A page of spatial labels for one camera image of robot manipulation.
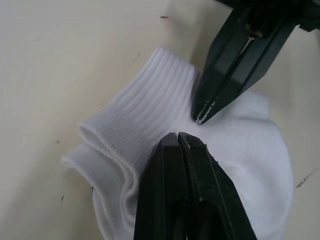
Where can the white ribbed ankle sock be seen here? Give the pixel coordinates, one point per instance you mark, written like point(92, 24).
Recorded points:
point(155, 100)
point(105, 205)

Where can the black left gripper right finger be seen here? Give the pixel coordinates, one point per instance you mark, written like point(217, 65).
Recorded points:
point(212, 200)

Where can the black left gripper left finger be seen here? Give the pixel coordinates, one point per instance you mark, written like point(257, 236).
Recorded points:
point(162, 190)

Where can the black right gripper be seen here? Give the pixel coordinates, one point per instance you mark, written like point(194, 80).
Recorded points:
point(270, 7)

